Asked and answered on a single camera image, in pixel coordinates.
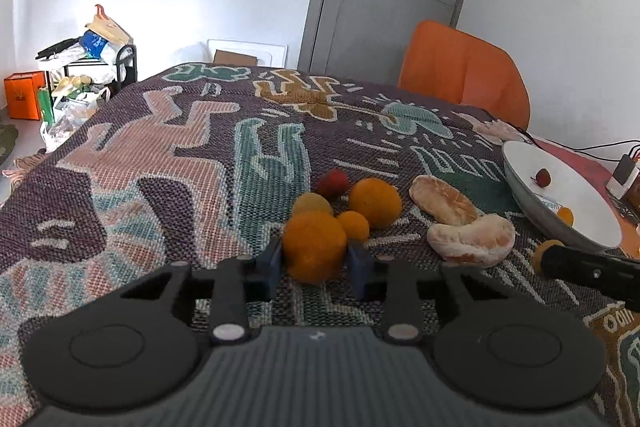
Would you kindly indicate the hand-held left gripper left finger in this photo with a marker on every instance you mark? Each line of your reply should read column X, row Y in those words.
column 270, row 264

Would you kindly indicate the printed woven blanket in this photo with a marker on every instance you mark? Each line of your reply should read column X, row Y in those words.
column 150, row 167

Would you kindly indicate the blue plastic bag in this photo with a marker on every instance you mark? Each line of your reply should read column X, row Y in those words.
column 94, row 43

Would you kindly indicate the pile of plastic bags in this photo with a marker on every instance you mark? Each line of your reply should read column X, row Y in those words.
column 67, row 124

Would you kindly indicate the white bowl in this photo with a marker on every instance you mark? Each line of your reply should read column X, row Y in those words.
column 580, row 192

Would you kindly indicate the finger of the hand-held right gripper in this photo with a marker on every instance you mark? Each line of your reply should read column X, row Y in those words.
column 590, row 269

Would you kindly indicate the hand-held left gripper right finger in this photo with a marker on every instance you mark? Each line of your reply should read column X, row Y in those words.
column 359, row 267

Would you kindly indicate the orange chair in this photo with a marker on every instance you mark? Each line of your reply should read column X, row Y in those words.
column 460, row 67

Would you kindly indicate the clear plastic bag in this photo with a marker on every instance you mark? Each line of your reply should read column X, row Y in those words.
column 192, row 56

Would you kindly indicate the green floor mat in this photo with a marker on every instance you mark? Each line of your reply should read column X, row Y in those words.
column 6, row 142

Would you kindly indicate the black storage rack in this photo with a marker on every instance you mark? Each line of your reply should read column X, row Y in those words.
column 126, row 63

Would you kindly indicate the large orange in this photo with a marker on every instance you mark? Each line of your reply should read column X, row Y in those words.
column 314, row 247

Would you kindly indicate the brown paper bag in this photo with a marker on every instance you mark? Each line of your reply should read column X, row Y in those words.
column 107, row 27

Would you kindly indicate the black and white charger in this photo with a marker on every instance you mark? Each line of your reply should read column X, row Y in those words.
column 624, row 172

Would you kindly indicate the medium orange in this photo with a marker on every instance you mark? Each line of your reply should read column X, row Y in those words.
column 375, row 202

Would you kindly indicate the peeled pomelo segment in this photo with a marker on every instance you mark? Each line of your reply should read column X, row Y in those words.
column 472, row 239
column 442, row 199

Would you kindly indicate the green bag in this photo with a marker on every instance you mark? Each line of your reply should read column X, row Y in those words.
column 45, row 104

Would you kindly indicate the red table mat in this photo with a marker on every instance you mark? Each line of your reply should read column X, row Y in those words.
column 585, row 164

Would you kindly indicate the white framed board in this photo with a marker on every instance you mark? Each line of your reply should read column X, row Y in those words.
column 272, row 52

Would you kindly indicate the small kumquat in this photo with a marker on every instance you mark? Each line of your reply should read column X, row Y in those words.
column 353, row 224
column 538, row 255
column 566, row 215

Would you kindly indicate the orange box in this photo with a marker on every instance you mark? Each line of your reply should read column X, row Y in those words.
column 22, row 97

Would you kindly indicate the yellow-green kiwi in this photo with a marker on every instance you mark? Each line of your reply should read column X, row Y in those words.
column 311, row 203

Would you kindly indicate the cardboard box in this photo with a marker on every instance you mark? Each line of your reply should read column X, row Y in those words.
column 234, row 58

